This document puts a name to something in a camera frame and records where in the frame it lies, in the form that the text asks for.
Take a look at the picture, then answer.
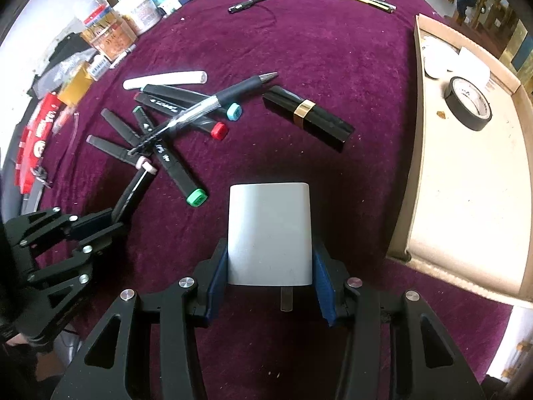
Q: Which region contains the black lipstick gold band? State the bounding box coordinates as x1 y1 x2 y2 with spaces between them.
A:
262 85 355 153

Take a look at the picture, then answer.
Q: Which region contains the orange printed box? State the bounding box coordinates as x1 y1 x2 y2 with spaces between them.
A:
80 6 139 61

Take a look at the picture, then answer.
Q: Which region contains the shallow cardboard box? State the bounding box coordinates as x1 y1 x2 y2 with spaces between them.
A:
386 13 533 306

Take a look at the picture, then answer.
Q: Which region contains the white marker pen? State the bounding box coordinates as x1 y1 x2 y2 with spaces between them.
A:
109 44 137 70

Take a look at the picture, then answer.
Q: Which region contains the thin black pen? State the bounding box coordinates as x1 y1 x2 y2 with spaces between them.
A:
228 0 297 14

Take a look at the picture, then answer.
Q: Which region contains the black marker red cap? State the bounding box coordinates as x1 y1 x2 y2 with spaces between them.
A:
133 94 229 141

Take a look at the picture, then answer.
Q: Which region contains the black marker grey cap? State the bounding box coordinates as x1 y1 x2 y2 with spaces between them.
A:
101 108 140 147

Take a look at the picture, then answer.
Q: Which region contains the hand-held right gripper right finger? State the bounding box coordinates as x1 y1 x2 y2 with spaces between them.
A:
312 242 486 400

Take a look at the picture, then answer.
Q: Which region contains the white square charger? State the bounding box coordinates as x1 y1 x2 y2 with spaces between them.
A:
456 47 491 89

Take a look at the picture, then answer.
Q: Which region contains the maroon velvet tablecloth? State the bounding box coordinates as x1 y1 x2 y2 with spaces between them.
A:
0 0 517 400

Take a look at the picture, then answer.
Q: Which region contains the wooden staircase railing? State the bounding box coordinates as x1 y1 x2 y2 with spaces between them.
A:
454 0 523 40

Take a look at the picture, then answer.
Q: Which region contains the yellow pen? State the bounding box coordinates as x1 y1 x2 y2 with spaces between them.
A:
343 0 397 13

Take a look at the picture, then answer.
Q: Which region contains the gold panel wooden screen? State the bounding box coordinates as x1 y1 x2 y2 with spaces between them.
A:
497 21 533 73

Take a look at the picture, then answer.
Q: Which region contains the black cloth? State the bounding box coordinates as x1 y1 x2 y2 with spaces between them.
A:
28 32 97 96

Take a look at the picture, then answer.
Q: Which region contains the red packet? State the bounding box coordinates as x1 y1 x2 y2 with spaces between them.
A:
14 92 64 195

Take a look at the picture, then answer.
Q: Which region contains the black tape roll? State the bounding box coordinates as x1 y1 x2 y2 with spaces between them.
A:
444 76 493 132

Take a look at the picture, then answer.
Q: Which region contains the black marker teal cap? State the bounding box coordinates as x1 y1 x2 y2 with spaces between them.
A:
141 84 244 121

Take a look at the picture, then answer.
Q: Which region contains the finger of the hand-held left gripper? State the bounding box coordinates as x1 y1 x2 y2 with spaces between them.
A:
4 206 116 253
25 223 126 342

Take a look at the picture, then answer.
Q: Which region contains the yellow box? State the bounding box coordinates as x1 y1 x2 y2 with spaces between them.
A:
57 62 96 107

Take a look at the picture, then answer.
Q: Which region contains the white round cap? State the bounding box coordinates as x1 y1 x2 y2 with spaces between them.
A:
422 37 459 80

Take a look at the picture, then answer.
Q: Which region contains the white barcode box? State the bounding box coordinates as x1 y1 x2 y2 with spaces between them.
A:
88 53 111 81

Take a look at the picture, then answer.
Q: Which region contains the clear plastic bag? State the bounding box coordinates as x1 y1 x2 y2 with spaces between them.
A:
39 48 98 92

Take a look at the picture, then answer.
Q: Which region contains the black marker green cap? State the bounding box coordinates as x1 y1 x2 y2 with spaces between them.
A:
132 106 208 208

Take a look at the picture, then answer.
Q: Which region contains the white cylindrical tube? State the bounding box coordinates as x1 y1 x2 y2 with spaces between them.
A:
123 70 208 91

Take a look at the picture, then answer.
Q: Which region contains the white plastic jar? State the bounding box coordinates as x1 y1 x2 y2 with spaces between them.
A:
112 0 161 35

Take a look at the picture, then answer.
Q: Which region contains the black clear gel pen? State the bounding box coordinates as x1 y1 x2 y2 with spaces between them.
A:
128 72 279 156

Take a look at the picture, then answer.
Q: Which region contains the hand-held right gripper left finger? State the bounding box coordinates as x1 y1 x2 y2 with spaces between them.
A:
50 237 230 400

